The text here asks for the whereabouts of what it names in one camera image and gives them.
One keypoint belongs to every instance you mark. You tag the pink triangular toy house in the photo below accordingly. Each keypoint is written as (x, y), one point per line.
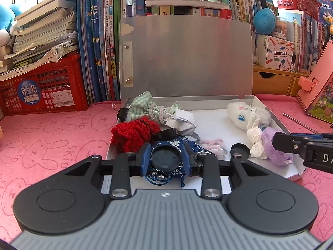
(320, 86)

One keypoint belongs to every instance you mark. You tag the white paper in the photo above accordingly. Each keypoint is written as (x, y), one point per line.
(182, 122)

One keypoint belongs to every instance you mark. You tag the red knitted item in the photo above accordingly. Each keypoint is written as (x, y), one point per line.
(132, 134)

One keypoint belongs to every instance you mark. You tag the wooden drawer organizer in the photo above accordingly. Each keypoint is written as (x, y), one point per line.
(273, 82)

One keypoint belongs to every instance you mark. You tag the pink rabbit print table cloth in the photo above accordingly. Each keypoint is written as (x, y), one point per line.
(52, 140)

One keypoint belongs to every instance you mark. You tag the silver metal box with lid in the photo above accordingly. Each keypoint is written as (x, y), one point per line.
(187, 57)

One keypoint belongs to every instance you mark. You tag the blue plush ball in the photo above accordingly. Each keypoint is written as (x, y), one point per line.
(264, 20)

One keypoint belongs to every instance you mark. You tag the row of tall blue books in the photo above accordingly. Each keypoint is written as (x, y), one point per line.
(98, 44)

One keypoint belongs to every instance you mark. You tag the blue floral fabric pouch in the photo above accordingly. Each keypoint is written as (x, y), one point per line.
(197, 148)

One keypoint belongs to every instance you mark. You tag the black round case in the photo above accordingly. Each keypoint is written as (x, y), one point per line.
(166, 159)

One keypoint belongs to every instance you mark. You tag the thin metal rod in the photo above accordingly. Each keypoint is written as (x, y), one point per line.
(299, 122)

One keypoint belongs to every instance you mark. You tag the white fluffy plush toy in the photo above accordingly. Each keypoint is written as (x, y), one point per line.
(239, 114)

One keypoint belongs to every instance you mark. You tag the white label printer box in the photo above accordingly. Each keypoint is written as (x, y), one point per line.
(278, 53)

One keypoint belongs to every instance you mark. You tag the pink pipe cleaner piece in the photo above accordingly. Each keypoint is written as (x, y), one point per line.
(213, 147)

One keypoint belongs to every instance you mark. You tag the black binder clip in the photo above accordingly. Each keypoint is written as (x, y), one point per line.
(122, 113)

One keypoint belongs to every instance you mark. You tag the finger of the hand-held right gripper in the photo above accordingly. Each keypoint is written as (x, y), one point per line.
(312, 136)
(286, 143)

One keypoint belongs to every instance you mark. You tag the black round container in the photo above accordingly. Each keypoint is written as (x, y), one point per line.
(164, 134)

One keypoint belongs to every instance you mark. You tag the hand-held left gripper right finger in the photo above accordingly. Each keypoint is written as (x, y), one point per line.
(187, 160)

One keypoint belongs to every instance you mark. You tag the green checked cloth bundle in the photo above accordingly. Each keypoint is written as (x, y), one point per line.
(145, 106)

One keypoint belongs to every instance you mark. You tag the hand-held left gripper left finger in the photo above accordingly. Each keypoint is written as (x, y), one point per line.
(147, 160)

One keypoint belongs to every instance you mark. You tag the red plastic basket with label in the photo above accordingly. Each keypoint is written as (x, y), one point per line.
(52, 88)

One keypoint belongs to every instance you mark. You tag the stack of worn books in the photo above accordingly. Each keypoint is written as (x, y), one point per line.
(44, 31)

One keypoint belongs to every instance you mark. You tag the white tissue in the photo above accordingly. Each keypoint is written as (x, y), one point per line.
(256, 140)

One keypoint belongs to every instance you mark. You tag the small black round lid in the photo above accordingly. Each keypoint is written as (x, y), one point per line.
(239, 150)

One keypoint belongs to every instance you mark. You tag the purple plush toy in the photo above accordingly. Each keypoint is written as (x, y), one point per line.
(273, 151)

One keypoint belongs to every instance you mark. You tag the row of colourful thin books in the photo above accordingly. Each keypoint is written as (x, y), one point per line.
(309, 41)

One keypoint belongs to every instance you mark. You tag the blue cat plush toy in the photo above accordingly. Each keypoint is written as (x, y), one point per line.
(6, 23)

